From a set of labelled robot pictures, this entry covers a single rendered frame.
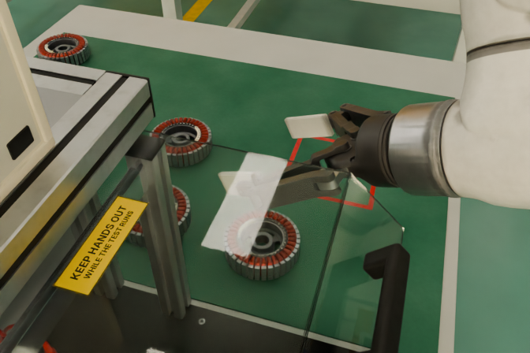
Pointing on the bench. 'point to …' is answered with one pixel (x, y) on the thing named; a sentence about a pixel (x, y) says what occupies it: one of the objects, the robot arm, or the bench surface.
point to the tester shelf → (68, 160)
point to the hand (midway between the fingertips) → (265, 154)
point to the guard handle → (388, 295)
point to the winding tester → (18, 109)
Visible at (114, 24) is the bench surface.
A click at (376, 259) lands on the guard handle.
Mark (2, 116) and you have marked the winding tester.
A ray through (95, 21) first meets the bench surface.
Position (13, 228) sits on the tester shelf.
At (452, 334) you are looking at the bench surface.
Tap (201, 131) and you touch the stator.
